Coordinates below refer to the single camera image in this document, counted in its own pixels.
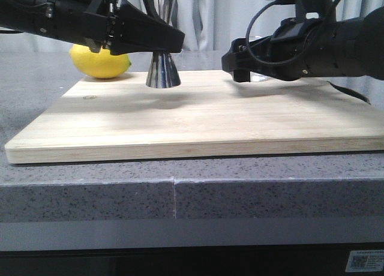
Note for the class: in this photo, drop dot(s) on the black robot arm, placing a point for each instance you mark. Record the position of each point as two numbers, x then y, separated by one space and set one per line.
349 48

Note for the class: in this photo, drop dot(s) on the steel double jigger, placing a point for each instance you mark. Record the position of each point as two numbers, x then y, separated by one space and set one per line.
162 71

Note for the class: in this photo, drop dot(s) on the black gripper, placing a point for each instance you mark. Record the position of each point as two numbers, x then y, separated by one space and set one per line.
307 49
89 23

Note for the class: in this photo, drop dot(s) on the yellow lemon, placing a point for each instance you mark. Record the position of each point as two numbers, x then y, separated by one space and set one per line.
101 65

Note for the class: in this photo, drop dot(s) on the wooden cutting board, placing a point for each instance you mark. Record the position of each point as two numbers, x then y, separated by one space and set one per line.
207 115

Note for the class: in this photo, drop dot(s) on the white QR label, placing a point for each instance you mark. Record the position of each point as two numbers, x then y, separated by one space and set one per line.
365 261

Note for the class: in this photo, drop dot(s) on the glass beaker with liquid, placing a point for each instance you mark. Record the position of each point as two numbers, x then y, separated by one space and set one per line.
256 77

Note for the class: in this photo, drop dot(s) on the grey curtain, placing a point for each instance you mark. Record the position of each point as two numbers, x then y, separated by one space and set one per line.
208 24

